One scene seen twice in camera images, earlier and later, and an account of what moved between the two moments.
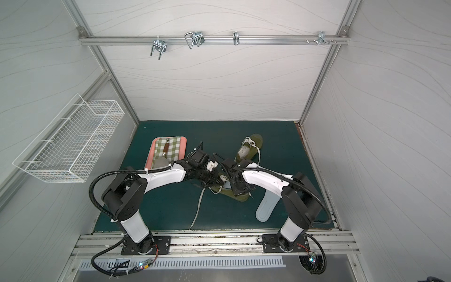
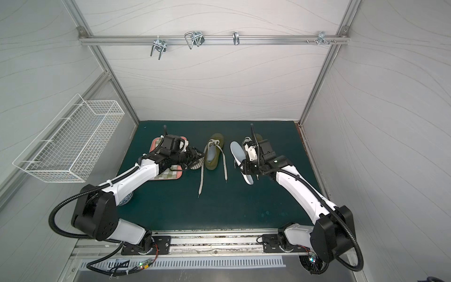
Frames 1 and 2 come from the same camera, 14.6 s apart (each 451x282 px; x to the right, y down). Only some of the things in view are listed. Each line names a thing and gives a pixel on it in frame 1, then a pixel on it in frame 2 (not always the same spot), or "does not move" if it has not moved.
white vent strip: (87, 264) does not move
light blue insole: (269, 202) → (239, 154)
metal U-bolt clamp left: (159, 44) does not move
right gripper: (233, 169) → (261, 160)
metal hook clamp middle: (195, 37) does not move
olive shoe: (225, 190) → (211, 157)
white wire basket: (67, 149) does not move
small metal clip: (236, 37) does not move
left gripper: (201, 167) → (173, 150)
